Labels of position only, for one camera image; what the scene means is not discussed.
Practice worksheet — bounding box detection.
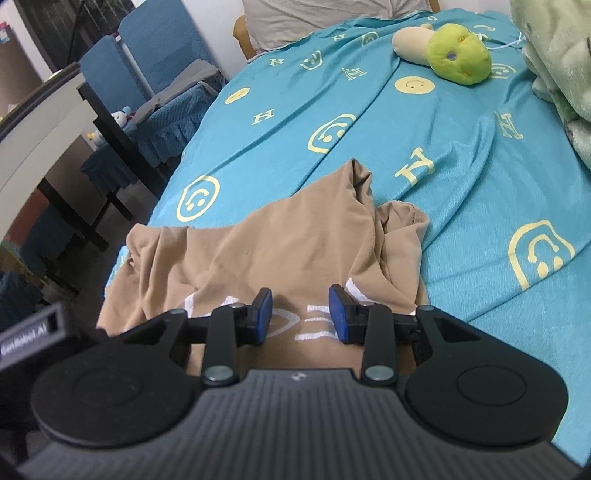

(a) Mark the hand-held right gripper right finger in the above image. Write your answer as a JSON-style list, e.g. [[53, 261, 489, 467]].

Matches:
[[328, 285, 482, 387]]

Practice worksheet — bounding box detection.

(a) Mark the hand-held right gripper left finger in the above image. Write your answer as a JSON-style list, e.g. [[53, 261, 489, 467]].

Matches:
[[119, 287, 274, 387]]

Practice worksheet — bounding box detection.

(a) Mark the tan shirt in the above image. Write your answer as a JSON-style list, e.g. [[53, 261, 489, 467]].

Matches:
[[102, 158, 432, 377]]

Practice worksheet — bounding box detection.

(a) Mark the blue covered dining chair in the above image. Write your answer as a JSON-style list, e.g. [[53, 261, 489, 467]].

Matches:
[[117, 0, 228, 163], [78, 34, 176, 217], [0, 203, 81, 324]]

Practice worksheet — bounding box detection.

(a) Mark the teal printed bed sheet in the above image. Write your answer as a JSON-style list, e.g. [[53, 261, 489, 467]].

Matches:
[[104, 7, 591, 467]]

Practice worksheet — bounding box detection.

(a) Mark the white dining table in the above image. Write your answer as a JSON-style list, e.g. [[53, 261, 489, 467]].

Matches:
[[0, 62, 169, 296]]

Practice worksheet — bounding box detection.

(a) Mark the small white blue toy figure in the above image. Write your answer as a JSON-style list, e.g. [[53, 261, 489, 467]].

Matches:
[[111, 106, 136, 131]]

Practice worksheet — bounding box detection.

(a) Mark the grey seat cushion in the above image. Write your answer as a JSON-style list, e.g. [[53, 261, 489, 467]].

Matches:
[[131, 62, 222, 118]]

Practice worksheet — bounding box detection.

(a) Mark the brown refrigerator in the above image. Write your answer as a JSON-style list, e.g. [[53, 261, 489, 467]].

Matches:
[[0, 21, 52, 88]]

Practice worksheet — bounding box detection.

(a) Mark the tan bed headboard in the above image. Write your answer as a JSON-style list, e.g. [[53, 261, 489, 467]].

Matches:
[[233, 15, 257, 60]]

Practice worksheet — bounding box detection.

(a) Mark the green and cream plush toy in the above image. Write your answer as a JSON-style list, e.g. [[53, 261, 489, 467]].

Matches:
[[392, 23, 492, 86]]

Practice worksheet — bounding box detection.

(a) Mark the grey pillow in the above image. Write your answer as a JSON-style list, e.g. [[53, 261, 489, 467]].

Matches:
[[242, 0, 439, 51]]

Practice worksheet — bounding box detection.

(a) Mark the dark metal grille door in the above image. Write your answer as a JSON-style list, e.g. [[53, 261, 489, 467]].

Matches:
[[28, 0, 139, 77]]

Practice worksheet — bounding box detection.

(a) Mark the pale green fleece blanket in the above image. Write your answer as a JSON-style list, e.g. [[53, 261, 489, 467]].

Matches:
[[509, 0, 591, 168]]

